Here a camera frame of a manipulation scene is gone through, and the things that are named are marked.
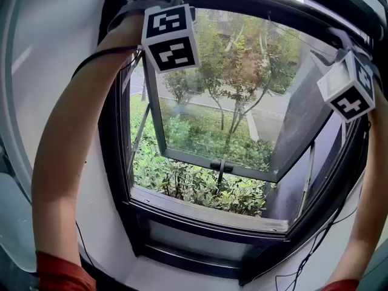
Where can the green shrub hedge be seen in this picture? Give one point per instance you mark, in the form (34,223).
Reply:
(188,186)

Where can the open glass window sash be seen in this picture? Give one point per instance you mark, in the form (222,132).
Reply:
(212,102)

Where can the grey metal window stay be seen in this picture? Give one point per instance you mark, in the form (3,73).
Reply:
(141,133)
(306,180)

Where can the person's right forearm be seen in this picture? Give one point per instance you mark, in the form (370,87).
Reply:
(369,192)

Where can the single-trunk garden tree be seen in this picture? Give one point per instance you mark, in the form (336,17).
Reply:
(221,114)

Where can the person's left forearm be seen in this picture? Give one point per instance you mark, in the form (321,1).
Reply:
(60,150)

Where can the dark street post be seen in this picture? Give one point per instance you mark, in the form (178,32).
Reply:
(143,92)

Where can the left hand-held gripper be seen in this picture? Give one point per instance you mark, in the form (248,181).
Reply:
(169,38)

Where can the multi-trunk garden tree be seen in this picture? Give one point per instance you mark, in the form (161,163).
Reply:
(235,126)

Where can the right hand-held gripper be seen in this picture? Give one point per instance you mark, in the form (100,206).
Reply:
(348,89)

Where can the bushy garden tree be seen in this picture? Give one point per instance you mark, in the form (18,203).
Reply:
(182,85)

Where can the translucent white plastic chair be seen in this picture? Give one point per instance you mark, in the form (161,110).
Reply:
(15,223)

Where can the small fixed glass pane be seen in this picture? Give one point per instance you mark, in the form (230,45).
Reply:
(197,238)

